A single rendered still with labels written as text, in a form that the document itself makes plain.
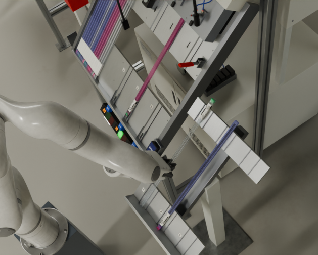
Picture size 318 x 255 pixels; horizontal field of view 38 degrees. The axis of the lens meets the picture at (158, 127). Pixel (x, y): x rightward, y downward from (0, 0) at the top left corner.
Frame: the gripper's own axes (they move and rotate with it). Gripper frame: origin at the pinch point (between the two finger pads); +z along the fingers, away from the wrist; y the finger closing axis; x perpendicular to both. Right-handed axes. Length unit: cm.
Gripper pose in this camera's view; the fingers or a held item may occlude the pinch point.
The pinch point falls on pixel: (169, 164)
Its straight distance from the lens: 160.6
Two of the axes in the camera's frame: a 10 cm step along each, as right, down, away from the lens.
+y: 6.0, 6.5, -4.6
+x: 5.8, -7.5, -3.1
